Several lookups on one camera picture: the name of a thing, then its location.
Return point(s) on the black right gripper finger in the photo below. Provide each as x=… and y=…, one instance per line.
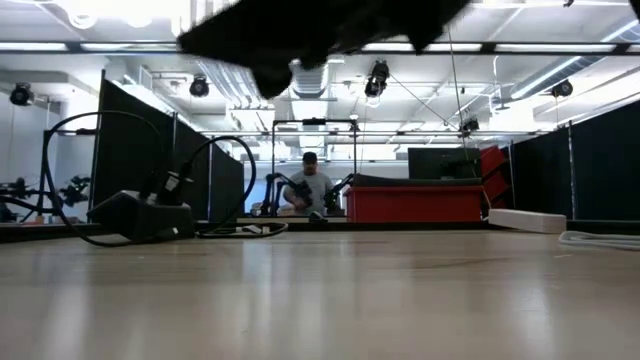
x=274, y=80

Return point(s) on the small black plug adapter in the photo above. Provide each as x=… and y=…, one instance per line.
x=172, y=187

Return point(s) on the black desktop charging hub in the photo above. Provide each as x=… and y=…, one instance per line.
x=130, y=217

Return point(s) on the white power strip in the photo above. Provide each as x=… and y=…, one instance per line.
x=527, y=221

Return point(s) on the black ceiling spotlight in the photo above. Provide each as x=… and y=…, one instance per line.
x=199, y=86
x=21, y=94
x=376, y=80
x=470, y=124
x=562, y=88

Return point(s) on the black partition panel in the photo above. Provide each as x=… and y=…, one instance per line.
x=607, y=165
x=197, y=150
x=227, y=185
x=542, y=175
x=130, y=150

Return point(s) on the person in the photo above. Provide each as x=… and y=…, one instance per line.
x=312, y=185

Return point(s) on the beige wooden desk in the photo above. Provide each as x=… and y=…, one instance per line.
x=270, y=219

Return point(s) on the dark grey bin lid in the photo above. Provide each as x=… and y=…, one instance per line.
x=400, y=180

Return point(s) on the black monitor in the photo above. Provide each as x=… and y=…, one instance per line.
x=440, y=162

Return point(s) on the red plastic bin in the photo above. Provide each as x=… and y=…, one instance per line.
x=415, y=205

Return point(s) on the black overhead rig beam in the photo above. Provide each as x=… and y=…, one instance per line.
x=487, y=47

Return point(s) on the red shelf rack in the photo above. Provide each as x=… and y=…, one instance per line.
x=495, y=170

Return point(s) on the silver ceiling air duct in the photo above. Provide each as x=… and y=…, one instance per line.
x=312, y=82

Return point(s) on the black background rig frame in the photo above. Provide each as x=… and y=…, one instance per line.
x=314, y=121
x=70, y=132

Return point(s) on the small black frame clamp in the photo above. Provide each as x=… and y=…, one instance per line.
x=318, y=217

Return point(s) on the black aluminium table frame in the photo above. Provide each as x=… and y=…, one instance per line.
x=400, y=226

